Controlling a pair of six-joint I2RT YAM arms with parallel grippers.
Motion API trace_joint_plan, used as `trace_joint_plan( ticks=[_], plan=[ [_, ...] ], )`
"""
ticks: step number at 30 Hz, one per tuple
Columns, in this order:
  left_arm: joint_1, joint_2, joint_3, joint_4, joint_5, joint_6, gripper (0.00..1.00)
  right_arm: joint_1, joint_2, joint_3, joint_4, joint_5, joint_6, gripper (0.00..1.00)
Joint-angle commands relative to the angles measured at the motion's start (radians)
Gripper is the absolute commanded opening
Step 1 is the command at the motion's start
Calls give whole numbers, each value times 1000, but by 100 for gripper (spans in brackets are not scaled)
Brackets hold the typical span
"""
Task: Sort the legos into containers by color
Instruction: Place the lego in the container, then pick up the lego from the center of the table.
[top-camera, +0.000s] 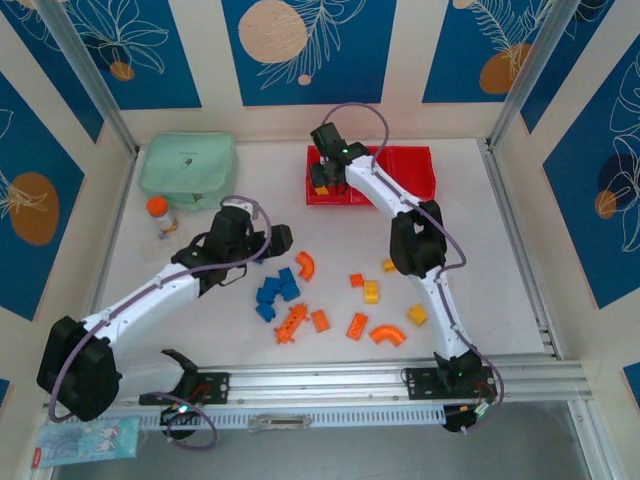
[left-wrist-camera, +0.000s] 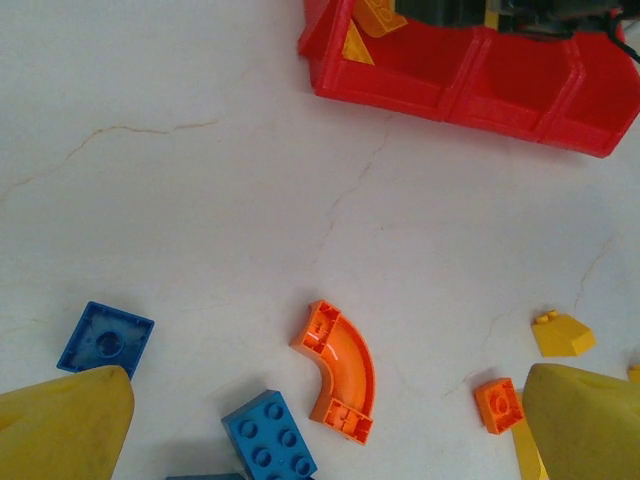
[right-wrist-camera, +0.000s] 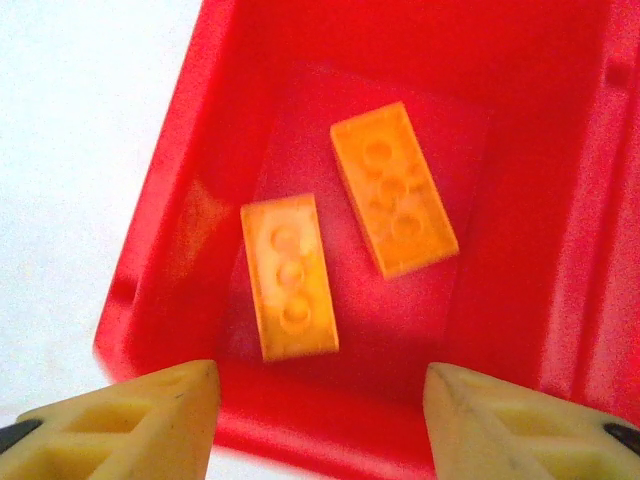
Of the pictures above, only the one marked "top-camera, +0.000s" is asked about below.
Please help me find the orange capped clear bottle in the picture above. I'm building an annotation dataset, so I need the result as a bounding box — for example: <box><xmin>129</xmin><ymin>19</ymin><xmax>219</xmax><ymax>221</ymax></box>
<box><xmin>145</xmin><ymin>196</ymin><xmax>180</xmax><ymax>241</ymax></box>

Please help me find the white slotted cable duct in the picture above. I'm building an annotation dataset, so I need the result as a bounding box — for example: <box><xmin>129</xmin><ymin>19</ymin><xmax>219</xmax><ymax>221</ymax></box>
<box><xmin>139</xmin><ymin>404</ymin><xmax>447</xmax><ymax>430</ymax></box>

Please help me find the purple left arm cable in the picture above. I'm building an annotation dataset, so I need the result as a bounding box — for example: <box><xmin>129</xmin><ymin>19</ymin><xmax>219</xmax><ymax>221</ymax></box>
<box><xmin>48</xmin><ymin>195</ymin><xmax>275</xmax><ymax>424</ymax></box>

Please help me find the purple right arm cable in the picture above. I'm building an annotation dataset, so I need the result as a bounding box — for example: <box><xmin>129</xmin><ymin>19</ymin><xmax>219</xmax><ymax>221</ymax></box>
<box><xmin>320</xmin><ymin>102</ymin><xmax>504</xmax><ymax>409</ymax></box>

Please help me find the aluminium front rail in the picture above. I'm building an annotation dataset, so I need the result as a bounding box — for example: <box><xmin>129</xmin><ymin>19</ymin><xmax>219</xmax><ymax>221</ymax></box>
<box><xmin>197</xmin><ymin>352</ymin><xmax>587</xmax><ymax>402</ymax></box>

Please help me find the mint green fabric pouch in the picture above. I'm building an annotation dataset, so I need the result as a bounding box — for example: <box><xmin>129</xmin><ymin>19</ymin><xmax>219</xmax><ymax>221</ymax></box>
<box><xmin>138</xmin><ymin>131</ymin><xmax>237</xmax><ymax>211</ymax></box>

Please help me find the orange curved lego piece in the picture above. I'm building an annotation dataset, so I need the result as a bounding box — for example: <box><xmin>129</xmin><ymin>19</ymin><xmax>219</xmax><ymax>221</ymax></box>
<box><xmin>368</xmin><ymin>324</ymin><xmax>408</xmax><ymax>349</ymax></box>
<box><xmin>294</xmin><ymin>251</ymin><xmax>319</xmax><ymax>282</ymax></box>

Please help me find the light blue printed packet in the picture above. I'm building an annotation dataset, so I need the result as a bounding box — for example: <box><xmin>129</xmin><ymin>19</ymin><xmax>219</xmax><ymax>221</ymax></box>
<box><xmin>33</xmin><ymin>416</ymin><xmax>143</xmax><ymax>470</ymax></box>

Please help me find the aluminium side rail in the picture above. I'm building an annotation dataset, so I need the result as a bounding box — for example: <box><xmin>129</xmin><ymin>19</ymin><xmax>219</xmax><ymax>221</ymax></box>
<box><xmin>479</xmin><ymin>140</ymin><xmax>559</xmax><ymax>357</ymax></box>
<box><xmin>89</xmin><ymin>149</ymin><xmax>139</xmax><ymax>314</ymax></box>

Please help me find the orange long holed lego beam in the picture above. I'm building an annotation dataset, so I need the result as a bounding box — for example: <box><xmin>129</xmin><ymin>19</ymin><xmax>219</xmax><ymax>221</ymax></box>
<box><xmin>273</xmin><ymin>302</ymin><xmax>309</xmax><ymax>345</ymax></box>

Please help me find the metal latch plate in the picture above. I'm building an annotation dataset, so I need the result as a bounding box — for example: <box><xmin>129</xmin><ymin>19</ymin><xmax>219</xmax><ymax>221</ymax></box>
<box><xmin>247</xmin><ymin>414</ymin><xmax>313</xmax><ymax>432</ymax></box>

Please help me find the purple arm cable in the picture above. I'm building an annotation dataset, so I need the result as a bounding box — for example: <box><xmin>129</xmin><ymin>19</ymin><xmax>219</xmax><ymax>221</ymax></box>
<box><xmin>320</xmin><ymin>102</ymin><xmax>504</xmax><ymax>409</ymax></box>
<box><xmin>48</xmin><ymin>195</ymin><xmax>275</xmax><ymax>424</ymax></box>

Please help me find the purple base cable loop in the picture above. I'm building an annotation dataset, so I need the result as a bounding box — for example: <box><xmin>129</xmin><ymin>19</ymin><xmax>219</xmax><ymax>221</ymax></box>
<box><xmin>155</xmin><ymin>392</ymin><xmax>220</xmax><ymax>452</ymax></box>

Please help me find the aluminium frame post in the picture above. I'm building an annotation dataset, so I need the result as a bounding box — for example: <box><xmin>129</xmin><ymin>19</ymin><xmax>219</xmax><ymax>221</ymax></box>
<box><xmin>488</xmin><ymin>0</ymin><xmax>585</xmax><ymax>152</ymax></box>
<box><xmin>35</xmin><ymin>0</ymin><xmax>140</xmax><ymax>155</ymax></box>

